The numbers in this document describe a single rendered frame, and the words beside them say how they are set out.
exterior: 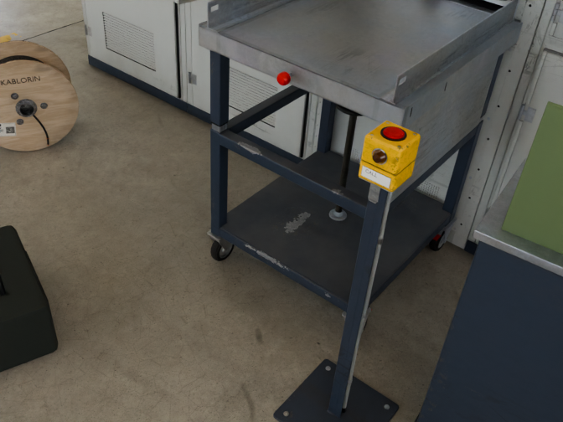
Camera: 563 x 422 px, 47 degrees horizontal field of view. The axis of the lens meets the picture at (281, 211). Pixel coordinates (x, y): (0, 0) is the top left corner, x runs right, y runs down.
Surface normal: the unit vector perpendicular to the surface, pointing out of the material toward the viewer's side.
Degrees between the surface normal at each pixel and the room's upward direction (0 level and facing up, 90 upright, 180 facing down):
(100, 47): 90
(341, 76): 0
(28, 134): 90
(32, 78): 90
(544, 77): 90
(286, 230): 0
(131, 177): 0
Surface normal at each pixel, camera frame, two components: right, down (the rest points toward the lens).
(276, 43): 0.07, -0.78
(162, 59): -0.62, 0.46
